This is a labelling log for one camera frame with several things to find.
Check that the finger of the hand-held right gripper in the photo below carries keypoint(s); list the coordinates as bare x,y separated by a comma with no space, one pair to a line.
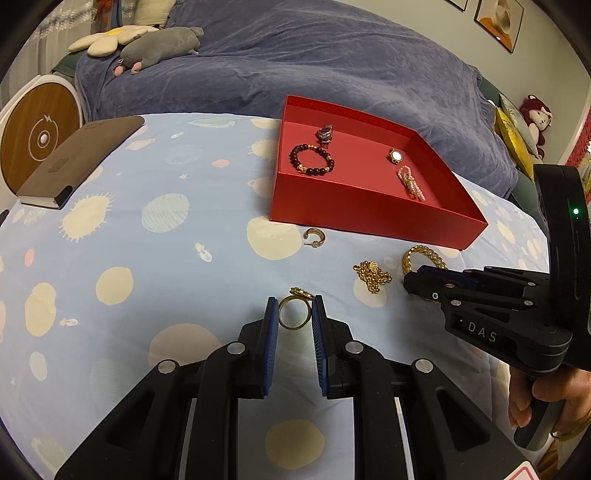
508,277
425,286

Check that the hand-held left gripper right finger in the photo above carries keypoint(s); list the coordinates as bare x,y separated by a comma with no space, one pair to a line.
319,346

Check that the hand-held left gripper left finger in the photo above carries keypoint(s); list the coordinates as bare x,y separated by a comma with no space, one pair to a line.
272,346

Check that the red cardboard box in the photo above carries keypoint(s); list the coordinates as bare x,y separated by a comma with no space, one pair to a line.
369,217

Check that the gold watch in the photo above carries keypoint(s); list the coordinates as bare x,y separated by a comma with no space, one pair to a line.
395,156

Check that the silver link watch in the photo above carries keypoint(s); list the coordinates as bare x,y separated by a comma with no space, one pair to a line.
325,134

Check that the person's right hand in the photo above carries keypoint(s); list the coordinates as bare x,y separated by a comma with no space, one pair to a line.
575,397

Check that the green sofa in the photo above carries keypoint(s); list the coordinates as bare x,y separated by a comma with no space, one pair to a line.
524,189

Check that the small gold hoop earring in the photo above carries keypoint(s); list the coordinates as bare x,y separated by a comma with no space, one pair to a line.
318,242

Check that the white red edged object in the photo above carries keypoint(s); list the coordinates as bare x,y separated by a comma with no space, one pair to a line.
521,471

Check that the yellow pillow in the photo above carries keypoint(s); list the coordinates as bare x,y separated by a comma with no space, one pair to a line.
510,134

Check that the grey pillow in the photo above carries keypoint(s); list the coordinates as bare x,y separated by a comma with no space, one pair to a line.
515,110

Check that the red monkey plush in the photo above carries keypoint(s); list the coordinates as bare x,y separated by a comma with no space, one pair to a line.
538,110

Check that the blue sofa blanket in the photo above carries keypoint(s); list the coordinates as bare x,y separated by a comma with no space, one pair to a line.
323,55

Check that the brown notebook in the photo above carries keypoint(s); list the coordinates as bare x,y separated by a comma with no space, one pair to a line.
78,161

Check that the white wooden-top side table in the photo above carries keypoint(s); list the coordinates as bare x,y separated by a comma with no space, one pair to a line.
39,134

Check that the grey plush animal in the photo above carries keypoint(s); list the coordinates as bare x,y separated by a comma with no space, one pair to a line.
159,46

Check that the flower shaped pillow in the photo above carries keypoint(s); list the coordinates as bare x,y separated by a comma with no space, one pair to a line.
111,39

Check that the cream plush toy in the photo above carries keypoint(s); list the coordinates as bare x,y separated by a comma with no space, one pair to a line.
152,7

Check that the white curtain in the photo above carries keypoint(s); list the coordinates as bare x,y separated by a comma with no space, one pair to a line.
46,53

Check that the red ribbon bow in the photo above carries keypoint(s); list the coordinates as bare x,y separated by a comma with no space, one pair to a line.
104,3

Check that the silver tinsel garland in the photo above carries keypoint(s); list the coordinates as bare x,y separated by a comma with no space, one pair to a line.
55,21

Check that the orange framed wall picture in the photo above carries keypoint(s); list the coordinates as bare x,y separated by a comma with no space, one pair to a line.
496,21

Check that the dark framed wall picture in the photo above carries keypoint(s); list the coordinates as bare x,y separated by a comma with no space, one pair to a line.
458,3

